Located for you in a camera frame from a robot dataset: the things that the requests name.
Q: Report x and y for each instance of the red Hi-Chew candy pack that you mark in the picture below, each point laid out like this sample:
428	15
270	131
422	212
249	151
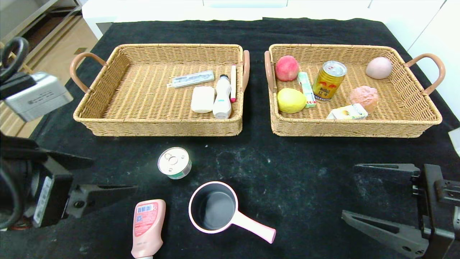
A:
307	90

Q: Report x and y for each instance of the lumpy orange brown bread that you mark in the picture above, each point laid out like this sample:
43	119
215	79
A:
362	96

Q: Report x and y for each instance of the golden drink can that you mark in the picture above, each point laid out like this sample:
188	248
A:
327	84

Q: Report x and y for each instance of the white soap bar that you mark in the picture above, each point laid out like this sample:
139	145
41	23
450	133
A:
202	100

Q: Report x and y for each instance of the white low cabinet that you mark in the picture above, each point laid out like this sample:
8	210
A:
143	10

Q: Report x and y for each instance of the pale pink egg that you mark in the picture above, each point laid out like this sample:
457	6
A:
378	68

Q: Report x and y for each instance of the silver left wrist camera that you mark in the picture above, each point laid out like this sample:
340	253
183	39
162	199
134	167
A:
36	97

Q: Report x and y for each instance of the pink red peach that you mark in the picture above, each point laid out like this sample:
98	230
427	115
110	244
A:
286	68

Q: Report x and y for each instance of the pink lotion bottle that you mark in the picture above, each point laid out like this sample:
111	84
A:
147	230

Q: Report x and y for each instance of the pink saucepan with dark inside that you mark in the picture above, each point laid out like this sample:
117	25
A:
212	208

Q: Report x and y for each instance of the toothpaste tube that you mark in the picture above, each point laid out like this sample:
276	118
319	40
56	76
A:
190	79

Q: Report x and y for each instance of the small tin can green label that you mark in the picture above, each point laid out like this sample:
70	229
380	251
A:
173	161

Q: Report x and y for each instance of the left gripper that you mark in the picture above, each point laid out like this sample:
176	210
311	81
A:
46	199

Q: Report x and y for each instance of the small juice carton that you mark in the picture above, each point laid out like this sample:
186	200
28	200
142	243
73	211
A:
348	112

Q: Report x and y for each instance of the small white bottle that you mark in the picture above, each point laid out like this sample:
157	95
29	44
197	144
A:
222	100

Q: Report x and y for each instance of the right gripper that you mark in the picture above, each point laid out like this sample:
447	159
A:
429	205

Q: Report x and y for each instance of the grey metal shelf unit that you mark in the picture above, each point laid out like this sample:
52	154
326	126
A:
36	14

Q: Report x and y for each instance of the white pen with pink tip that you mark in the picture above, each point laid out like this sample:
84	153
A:
233	82

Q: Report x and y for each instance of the yellow lemon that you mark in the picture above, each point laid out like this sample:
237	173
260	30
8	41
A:
291	100

